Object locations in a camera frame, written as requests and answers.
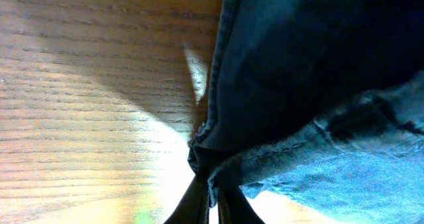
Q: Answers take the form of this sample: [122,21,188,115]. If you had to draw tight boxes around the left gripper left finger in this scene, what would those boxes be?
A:
[164,176,209,224]

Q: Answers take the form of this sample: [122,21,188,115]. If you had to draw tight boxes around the blue denim shorts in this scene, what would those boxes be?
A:
[188,0,423,223]

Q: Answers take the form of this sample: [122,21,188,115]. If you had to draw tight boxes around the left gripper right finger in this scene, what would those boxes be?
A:
[218,186,265,224]

